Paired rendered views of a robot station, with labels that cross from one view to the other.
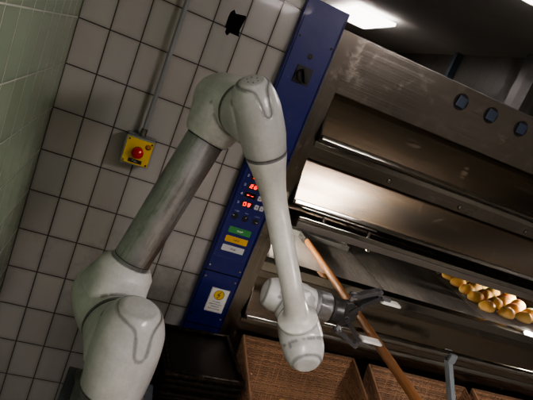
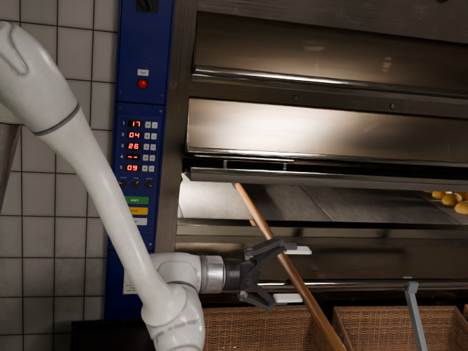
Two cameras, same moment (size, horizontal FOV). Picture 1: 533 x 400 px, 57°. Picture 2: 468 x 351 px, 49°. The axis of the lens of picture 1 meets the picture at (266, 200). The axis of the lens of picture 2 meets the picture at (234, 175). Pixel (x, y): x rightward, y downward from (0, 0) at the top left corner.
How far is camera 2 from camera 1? 44 cm
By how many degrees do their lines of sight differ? 6
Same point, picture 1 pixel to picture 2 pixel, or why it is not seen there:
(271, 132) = (36, 92)
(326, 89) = (184, 9)
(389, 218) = (310, 141)
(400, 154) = (299, 63)
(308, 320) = (172, 304)
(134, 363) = not seen: outside the picture
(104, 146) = not seen: outside the picture
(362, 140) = (247, 59)
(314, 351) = (184, 342)
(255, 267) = (168, 233)
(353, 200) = (259, 130)
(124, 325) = not seen: outside the picture
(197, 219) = (83, 198)
